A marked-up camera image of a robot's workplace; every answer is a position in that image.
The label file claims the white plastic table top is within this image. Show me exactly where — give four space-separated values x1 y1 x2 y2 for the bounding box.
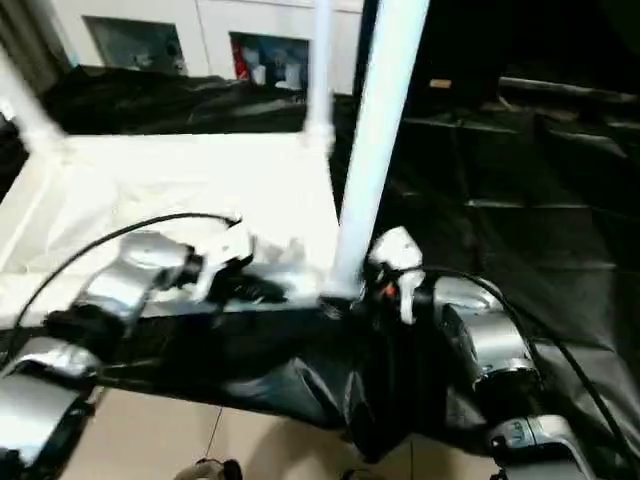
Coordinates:
0 129 353 323

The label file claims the white plastic table leg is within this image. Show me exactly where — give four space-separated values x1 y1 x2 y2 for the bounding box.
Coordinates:
304 0 338 153
319 0 432 303
0 48 70 158

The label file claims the black right robot foot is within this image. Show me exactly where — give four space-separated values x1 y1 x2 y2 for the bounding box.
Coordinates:
338 467 387 480

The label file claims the black robot foot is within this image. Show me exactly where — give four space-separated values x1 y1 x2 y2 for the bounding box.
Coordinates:
174 457 242 480
338 467 387 480

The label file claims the black table mat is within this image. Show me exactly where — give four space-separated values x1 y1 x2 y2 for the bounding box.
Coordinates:
0 62 640 463

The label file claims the black left robot foot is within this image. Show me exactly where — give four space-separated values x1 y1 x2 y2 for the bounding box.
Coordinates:
174 457 242 480

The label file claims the white glass door cabinet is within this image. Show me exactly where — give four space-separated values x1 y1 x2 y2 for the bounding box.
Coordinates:
44 0 367 98

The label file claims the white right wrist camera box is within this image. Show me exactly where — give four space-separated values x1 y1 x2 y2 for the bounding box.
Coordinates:
364 226 427 327

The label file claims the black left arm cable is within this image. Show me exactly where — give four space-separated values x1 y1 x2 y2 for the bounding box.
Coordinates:
0 211 244 353

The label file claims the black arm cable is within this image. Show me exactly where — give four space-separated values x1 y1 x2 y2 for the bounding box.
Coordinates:
0 211 244 353
408 264 640 453

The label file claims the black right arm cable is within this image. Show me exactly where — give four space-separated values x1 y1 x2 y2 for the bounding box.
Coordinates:
408 264 640 453

